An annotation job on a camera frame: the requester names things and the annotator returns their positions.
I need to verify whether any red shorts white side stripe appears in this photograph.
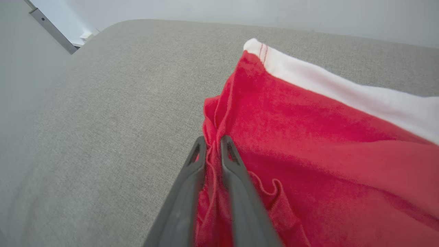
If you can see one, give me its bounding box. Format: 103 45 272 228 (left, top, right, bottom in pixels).
194 38 439 247

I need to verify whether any grey fabric sofa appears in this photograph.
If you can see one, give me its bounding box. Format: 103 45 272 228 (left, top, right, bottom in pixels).
0 19 439 247

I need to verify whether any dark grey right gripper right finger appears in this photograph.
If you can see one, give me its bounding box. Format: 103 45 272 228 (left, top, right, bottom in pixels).
221 135 284 247

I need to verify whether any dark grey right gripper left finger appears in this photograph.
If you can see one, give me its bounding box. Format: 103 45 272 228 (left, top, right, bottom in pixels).
143 136 207 247

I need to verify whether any grey metal rail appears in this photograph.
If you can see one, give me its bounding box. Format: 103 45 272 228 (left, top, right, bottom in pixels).
24 0 79 55

